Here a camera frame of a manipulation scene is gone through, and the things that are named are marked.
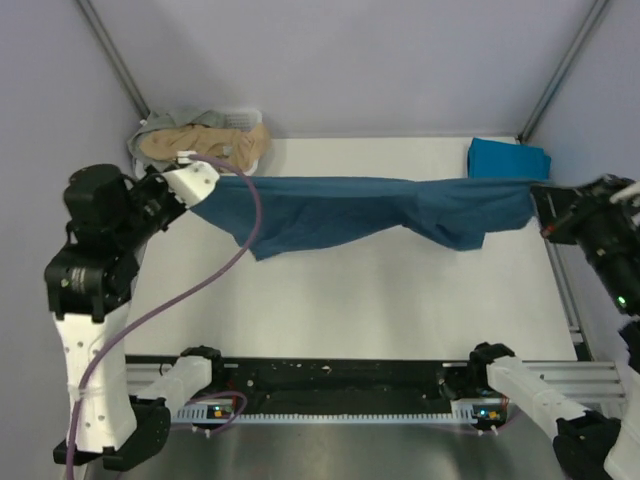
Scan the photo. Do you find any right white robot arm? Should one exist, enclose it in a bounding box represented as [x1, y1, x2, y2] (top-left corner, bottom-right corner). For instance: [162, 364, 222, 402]
[466, 175, 639, 479]

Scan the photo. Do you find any white plastic basket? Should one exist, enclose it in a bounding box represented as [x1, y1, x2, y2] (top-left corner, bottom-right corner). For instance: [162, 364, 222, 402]
[153, 109, 266, 175]

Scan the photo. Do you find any dark blue t shirt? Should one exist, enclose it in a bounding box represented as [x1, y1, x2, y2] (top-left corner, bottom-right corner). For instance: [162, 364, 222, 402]
[193, 177, 534, 260]

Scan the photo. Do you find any aluminium frame post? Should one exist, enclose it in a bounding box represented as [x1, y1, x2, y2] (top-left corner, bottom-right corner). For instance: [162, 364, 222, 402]
[73, 0, 150, 118]
[516, 0, 612, 144]

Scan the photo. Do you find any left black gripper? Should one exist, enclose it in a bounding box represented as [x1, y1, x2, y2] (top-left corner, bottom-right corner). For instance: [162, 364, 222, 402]
[114, 162, 191, 251]

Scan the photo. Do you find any left aluminium frame post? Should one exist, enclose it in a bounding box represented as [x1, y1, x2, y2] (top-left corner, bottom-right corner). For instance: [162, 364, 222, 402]
[73, 0, 150, 118]

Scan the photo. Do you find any right aluminium frame post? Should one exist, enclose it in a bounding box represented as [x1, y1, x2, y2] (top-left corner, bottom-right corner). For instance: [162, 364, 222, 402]
[516, 0, 612, 144]

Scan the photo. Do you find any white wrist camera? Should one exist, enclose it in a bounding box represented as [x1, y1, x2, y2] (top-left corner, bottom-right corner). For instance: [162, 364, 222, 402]
[161, 151, 220, 209]
[610, 181, 640, 204]

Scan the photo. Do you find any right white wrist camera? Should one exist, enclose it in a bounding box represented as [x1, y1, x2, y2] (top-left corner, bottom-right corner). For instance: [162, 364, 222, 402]
[610, 181, 640, 204]

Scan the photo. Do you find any grey t shirt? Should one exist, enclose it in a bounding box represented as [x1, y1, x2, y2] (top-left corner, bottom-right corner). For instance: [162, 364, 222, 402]
[127, 107, 226, 165]

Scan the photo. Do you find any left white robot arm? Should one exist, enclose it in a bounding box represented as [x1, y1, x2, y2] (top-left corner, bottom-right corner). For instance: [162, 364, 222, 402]
[44, 161, 227, 472]

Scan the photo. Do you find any light blue cable duct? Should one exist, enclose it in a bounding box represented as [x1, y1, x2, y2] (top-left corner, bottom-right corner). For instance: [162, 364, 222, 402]
[171, 399, 508, 428]

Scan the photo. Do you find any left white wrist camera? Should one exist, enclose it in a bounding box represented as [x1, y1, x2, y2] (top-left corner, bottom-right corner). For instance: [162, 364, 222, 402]
[161, 151, 220, 209]

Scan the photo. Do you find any beige t shirt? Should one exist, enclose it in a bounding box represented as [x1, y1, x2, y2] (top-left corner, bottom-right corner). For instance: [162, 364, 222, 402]
[140, 123, 271, 173]

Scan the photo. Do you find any folded bright blue t shirt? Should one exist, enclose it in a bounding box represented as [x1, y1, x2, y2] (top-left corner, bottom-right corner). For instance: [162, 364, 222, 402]
[467, 138, 551, 181]

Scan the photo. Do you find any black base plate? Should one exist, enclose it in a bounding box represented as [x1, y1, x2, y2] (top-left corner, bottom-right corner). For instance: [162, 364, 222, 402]
[169, 355, 529, 415]

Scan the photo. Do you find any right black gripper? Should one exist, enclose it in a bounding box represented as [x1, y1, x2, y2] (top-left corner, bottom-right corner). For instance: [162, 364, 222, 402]
[525, 168, 640, 307]

